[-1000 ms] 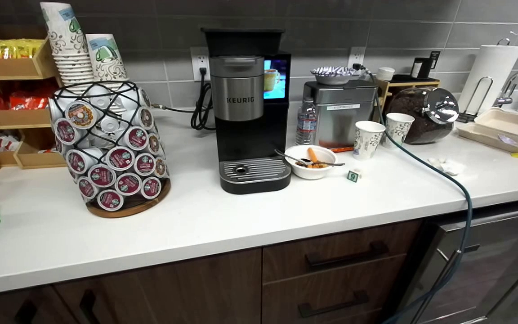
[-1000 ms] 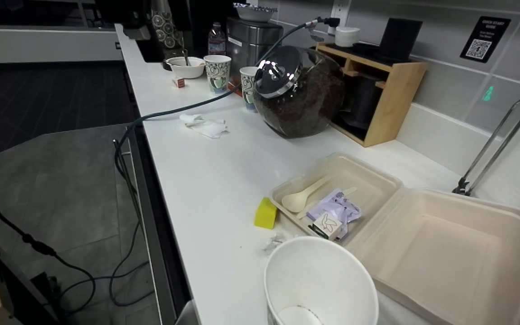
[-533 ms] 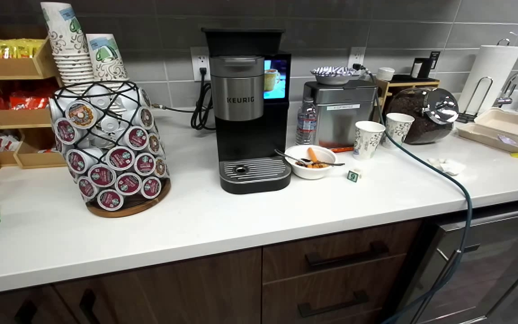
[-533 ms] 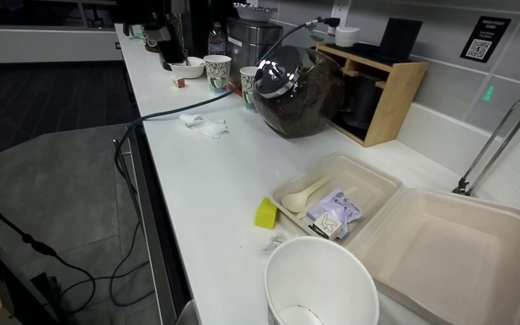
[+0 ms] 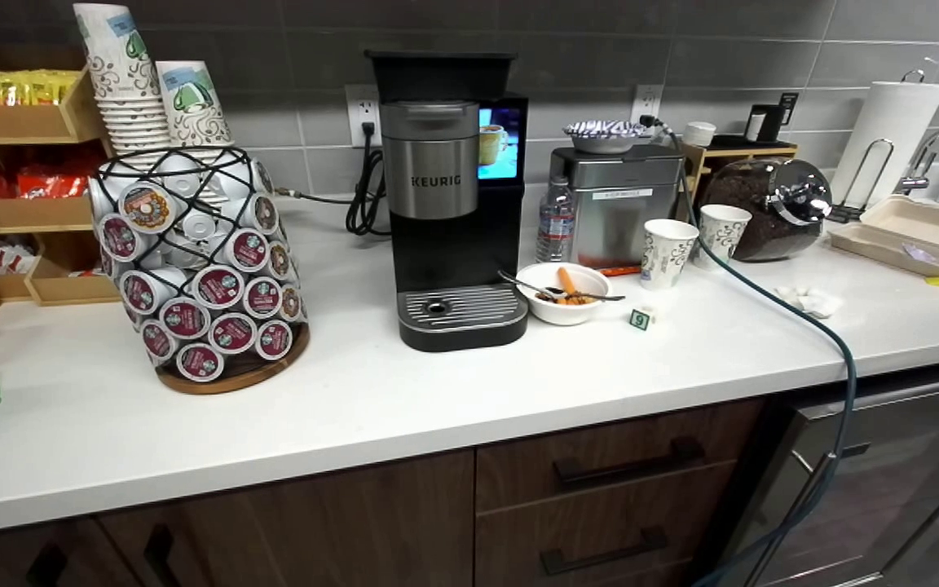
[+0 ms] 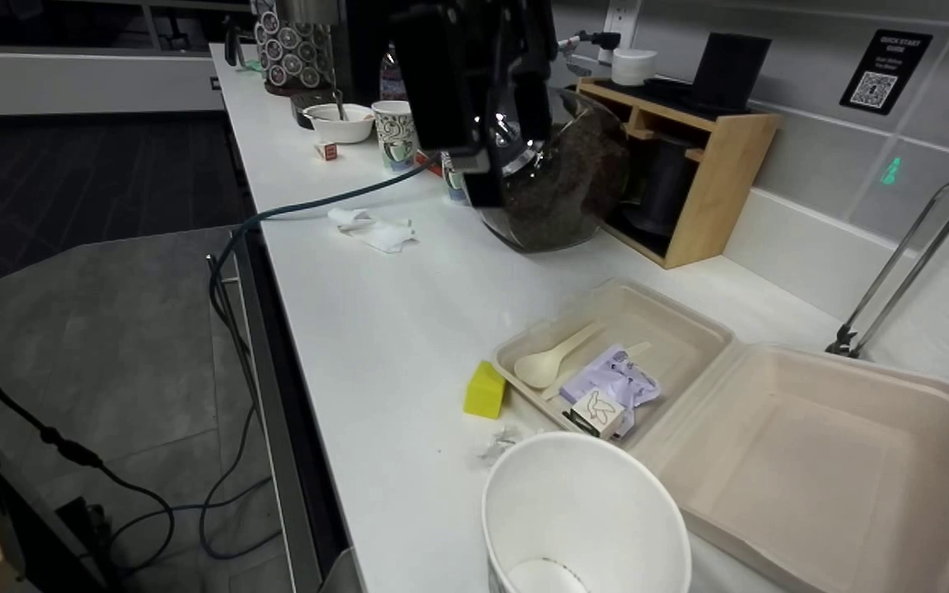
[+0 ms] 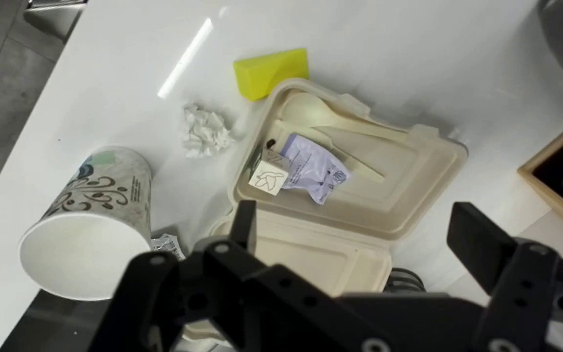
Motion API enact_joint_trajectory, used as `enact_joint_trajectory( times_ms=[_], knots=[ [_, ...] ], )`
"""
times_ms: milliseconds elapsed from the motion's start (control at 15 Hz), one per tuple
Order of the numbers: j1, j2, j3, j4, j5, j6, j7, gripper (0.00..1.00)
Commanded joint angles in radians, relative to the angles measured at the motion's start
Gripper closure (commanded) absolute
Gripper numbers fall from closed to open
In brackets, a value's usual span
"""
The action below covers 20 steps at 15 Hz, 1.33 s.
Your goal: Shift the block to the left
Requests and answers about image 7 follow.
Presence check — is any small wooden cube with drawing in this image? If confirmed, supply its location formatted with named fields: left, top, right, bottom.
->
left=248, top=149, right=292, bottom=197

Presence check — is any yellow sponge block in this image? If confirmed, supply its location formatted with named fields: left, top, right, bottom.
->
left=233, top=47, right=310, bottom=102

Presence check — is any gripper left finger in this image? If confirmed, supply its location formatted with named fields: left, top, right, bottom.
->
left=88, top=199, right=390, bottom=352

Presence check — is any crumpled white tissue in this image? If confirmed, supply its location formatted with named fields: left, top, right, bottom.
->
left=180, top=103, right=236, bottom=158

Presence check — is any printed paper cup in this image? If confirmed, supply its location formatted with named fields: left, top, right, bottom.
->
left=18, top=146, right=154, bottom=302

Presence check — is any grey metal furniture base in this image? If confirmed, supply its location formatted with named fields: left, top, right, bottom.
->
left=23, top=0, right=89, bottom=41

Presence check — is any wooden box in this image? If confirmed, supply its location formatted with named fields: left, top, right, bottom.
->
left=517, top=107, right=563, bottom=243

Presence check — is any beige disposable spoon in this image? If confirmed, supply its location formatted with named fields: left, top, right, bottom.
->
left=279, top=91, right=410, bottom=143

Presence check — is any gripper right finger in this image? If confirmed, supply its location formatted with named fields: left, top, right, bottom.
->
left=446, top=202, right=563, bottom=352

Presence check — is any small silver sachet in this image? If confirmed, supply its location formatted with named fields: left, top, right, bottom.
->
left=150, top=233, right=187, bottom=261

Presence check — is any black ribbed object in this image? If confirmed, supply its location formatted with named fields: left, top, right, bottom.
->
left=383, top=267, right=427, bottom=294

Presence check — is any beige clamshell takeout container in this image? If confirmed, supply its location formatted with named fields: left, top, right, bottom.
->
left=181, top=78, right=469, bottom=344

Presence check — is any pale purple printed packet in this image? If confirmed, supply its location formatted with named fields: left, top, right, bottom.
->
left=279, top=133, right=350, bottom=205

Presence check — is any beige disposable knife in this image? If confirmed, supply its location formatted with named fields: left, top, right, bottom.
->
left=310, top=126, right=386, bottom=184

